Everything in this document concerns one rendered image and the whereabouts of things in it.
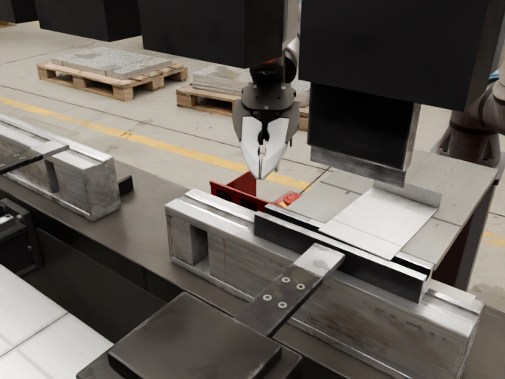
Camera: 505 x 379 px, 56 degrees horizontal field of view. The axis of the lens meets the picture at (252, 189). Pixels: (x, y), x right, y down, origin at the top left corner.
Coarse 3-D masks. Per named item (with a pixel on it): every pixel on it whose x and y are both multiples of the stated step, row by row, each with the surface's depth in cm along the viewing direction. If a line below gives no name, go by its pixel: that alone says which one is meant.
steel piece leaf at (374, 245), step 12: (324, 228) 53; (336, 228) 53; (348, 228) 53; (348, 240) 51; (360, 240) 51; (372, 240) 51; (384, 240) 51; (372, 252) 49; (384, 252) 49; (396, 252) 49
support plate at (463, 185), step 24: (408, 168) 66; (432, 168) 66; (456, 168) 66; (480, 168) 66; (312, 192) 60; (336, 192) 60; (360, 192) 60; (456, 192) 60; (480, 192) 60; (312, 216) 55; (432, 216) 55; (456, 216) 55; (432, 240) 51
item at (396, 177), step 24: (312, 96) 46; (336, 96) 44; (360, 96) 43; (312, 120) 47; (336, 120) 45; (360, 120) 43; (384, 120) 42; (408, 120) 41; (312, 144) 48; (336, 144) 46; (360, 144) 44; (384, 144) 43; (408, 144) 42; (360, 168) 46; (384, 168) 45
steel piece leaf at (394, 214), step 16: (368, 192) 60; (384, 192) 60; (400, 192) 59; (416, 192) 57; (432, 192) 56; (352, 208) 56; (368, 208) 56; (384, 208) 56; (400, 208) 56; (416, 208) 56; (432, 208) 56; (352, 224) 53; (368, 224) 53; (384, 224) 53; (400, 224) 53; (416, 224) 53; (400, 240) 51
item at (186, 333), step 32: (320, 256) 48; (288, 288) 44; (160, 320) 36; (192, 320) 36; (224, 320) 36; (256, 320) 40; (128, 352) 33; (160, 352) 33; (192, 352) 33; (224, 352) 33; (256, 352) 33; (288, 352) 35
